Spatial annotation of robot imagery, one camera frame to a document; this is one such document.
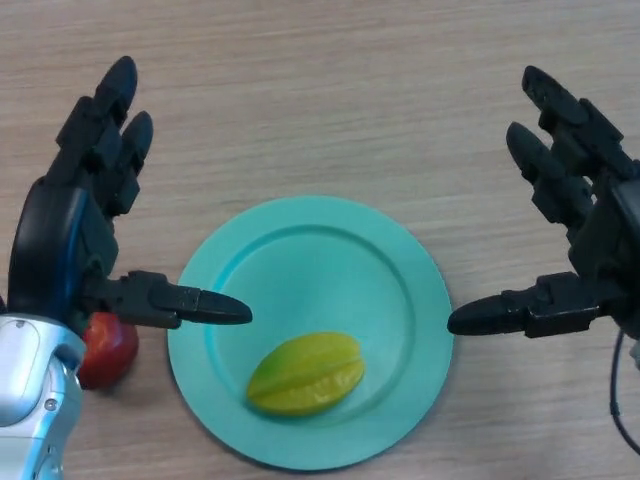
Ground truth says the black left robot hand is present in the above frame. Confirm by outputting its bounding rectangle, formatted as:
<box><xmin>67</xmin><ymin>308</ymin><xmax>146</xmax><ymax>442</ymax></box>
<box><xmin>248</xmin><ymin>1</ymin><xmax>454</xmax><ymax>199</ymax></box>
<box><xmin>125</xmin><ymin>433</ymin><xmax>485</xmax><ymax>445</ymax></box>
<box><xmin>8</xmin><ymin>55</ymin><xmax>253</xmax><ymax>335</ymax></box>

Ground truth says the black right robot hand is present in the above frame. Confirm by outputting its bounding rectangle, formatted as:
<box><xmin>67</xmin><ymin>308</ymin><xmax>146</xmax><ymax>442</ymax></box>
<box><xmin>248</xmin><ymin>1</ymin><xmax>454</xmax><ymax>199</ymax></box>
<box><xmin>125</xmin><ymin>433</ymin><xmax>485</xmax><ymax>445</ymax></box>
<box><xmin>446</xmin><ymin>64</ymin><xmax>640</xmax><ymax>346</ymax></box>

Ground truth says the yellow green starfruit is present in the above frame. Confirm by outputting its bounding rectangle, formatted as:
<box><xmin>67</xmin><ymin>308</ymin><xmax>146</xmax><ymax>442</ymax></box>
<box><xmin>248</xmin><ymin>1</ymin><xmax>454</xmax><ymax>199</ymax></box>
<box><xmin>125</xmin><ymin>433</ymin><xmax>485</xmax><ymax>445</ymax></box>
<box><xmin>245</xmin><ymin>331</ymin><xmax>367</xmax><ymax>420</ymax></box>

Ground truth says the teal green round plate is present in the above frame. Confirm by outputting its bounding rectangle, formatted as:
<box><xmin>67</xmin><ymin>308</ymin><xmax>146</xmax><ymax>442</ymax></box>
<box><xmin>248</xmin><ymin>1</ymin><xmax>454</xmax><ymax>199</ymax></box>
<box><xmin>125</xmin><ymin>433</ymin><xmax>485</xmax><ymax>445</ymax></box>
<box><xmin>166</xmin><ymin>195</ymin><xmax>453</xmax><ymax>472</ymax></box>

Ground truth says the red apple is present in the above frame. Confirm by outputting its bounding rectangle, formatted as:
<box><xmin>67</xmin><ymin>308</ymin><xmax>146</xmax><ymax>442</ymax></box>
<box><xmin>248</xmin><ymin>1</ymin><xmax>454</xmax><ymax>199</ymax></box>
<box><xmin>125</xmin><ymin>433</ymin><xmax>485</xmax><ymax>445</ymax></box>
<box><xmin>77</xmin><ymin>312</ymin><xmax>140</xmax><ymax>391</ymax></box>

